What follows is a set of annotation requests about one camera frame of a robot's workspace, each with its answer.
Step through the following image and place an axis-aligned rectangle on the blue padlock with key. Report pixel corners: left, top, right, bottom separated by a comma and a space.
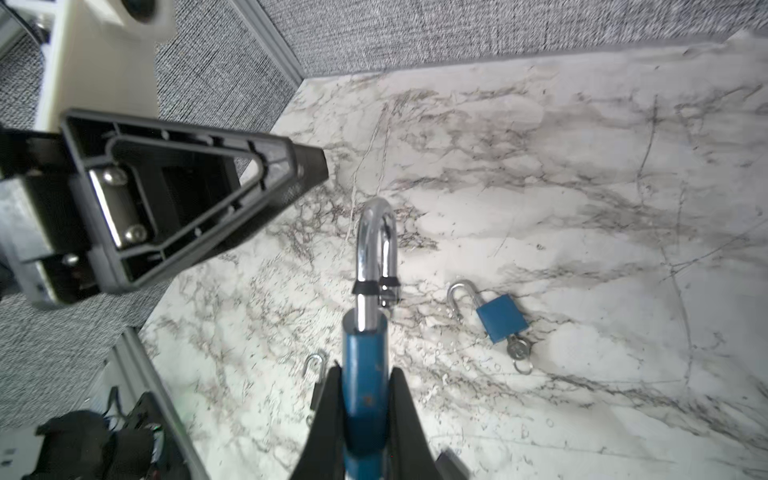
341, 197, 401, 479

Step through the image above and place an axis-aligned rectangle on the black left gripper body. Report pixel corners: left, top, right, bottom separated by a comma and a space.
1, 122, 114, 309

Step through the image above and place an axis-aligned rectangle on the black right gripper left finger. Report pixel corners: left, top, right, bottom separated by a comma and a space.
290, 365, 345, 480

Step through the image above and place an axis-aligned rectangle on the black padlock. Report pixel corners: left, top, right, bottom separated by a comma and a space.
302, 350, 328, 427

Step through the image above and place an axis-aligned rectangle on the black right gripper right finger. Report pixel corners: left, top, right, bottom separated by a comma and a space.
386, 367, 442, 480

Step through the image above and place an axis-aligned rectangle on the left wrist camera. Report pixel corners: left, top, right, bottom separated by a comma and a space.
6, 0, 176, 132

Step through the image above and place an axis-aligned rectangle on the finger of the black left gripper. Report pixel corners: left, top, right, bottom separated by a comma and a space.
60, 109, 329, 294

